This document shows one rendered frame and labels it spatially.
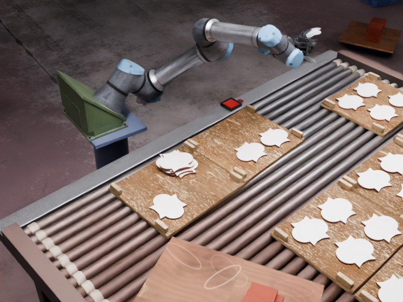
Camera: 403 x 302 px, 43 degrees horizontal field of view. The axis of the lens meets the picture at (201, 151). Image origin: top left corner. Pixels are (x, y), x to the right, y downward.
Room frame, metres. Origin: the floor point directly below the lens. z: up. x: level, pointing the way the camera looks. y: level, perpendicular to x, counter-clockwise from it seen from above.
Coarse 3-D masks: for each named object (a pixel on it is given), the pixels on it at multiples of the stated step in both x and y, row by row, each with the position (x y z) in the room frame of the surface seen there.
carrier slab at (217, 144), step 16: (240, 112) 2.03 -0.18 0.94; (224, 128) 1.90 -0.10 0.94; (240, 128) 1.90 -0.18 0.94; (256, 128) 1.91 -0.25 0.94; (272, 128) 1.91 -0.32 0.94; (208, 144) 1.78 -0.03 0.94; (224, 144) 1.78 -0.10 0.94; (240, 144) 1.78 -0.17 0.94; (288, 144) 1.79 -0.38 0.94; (224, 160) 1.67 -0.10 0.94; (272, 160) 1.68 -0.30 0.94
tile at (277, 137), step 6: (264, 132) 1.86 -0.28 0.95; (270, 132) 1.86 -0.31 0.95; (276, 132) 1.86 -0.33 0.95; (282, 132) 1.87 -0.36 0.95; (264, 138) 1.82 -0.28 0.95; (270, 138) 1.82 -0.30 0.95; (276, 138) 1.82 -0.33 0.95; (282, 138) 1.82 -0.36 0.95; (264, 144) 1.78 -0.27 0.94; (270, 144) 1.78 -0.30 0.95; (276, 144) 1.78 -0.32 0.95
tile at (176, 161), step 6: (168, 156) 1.64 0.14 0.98; (174, 156) 1.64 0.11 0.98; (180, 156) 1.64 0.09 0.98; (186, 156) 1.64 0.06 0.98; (192, 156) 1.64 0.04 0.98; (162, 162) 1.60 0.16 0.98; (168, 162) 1.60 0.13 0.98; (174, 162) 1.60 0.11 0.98; (180, 162) 1.60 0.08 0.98; (186, 162) 1.60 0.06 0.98; (162, 168) 1.57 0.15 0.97; (168, 168) 1.56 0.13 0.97; (174, 168) 1.56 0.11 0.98; (180, 168) 1.57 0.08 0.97
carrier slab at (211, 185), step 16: (208, 160) 1.67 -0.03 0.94; (128, 176) 1.55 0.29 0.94; (144, 176) 1.56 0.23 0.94; (160, 176) 1.56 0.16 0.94; (192, 176) 1.57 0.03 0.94; (208, 176) 1.57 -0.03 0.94; (224, 176) 1.57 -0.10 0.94; (112, 192) 1.47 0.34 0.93; (128, 192) 1.46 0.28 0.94; (144, 192) 1.46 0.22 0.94; (160, 192) 1.47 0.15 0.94; (176, 192) 1.47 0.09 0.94; (192, 192) 1.47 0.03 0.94; (208, 192) 1.47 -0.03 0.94; (224, 192) 1.48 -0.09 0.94; (144, 208) 1.38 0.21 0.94; (192, 208) 1.38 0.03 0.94; (208, 208) 1.39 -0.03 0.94; (176, 224) 1.30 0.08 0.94
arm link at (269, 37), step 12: (204, 24) 2.00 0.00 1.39; (216, 24) 1.98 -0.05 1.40; (228, 24) 1.95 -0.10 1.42; (204, 36) 1.98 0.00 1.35; (216, 36) 1.95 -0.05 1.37; (228, 36) 1.90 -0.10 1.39; (240, 36) 1.86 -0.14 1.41; (252, 36) 1.82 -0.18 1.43; (264, 36) 1.77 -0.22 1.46; (276, 36) 1.76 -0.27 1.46; (264, 48) 1.80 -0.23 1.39; (276, 48) 1.77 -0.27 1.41
